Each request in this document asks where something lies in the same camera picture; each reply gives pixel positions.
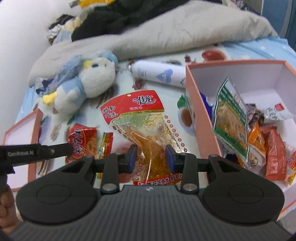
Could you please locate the white spray bottle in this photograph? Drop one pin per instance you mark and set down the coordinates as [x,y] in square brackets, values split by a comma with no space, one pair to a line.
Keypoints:
[160,72]

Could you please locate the person's left hand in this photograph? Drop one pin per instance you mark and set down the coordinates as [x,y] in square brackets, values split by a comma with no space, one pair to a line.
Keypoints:
[8,218]

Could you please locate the pile of clothes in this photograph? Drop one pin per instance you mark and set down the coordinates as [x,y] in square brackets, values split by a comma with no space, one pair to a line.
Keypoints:
[57,26]

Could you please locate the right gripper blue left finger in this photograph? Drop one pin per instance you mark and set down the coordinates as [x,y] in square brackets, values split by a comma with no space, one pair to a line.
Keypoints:
[131,158]

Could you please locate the pink cardboard box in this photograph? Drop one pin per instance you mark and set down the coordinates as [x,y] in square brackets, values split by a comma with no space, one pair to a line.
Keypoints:
[263,82]

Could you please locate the clear bag of red candies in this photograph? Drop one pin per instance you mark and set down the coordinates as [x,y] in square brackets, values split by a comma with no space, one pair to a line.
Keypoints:
[290,158]

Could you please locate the grey blanket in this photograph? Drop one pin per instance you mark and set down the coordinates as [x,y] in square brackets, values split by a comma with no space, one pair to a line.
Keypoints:
[194,24]

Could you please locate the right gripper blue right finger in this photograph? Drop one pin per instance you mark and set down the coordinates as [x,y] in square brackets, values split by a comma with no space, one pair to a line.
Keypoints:
[170,158]

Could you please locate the yellow pillow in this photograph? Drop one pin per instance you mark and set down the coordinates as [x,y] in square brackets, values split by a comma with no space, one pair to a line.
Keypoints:
[85,3]

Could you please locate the small red noodle snack packet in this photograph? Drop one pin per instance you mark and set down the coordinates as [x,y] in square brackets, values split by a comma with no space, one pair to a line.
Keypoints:
[87,141]

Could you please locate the green bordered snack bag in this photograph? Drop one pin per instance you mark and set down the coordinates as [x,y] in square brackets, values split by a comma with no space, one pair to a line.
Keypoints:
[230,119]

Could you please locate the white blue plush duck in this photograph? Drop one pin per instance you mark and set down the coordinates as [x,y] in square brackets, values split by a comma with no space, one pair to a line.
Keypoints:
[96,76]

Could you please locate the black white snack packet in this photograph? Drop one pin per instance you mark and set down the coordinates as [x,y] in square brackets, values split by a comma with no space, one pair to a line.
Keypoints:
[267,116]

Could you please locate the orange snack packet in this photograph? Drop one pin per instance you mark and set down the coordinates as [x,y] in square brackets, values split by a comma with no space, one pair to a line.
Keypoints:
[256,138]

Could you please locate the pink box lid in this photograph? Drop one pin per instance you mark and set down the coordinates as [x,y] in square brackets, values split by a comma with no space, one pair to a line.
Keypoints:
[25,132]

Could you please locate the blue white snack bag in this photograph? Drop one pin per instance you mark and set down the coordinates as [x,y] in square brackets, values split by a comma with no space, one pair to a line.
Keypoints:
[207,105]

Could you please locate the large red chili snack bag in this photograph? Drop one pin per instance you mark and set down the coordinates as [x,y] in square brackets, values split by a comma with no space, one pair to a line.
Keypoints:
[140,117]

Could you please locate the fruit print bed sheet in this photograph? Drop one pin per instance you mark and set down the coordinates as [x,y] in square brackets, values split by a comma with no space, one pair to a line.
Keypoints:
[49,129]

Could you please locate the black jacket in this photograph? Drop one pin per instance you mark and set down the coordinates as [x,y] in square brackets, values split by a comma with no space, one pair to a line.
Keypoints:
[120,15]

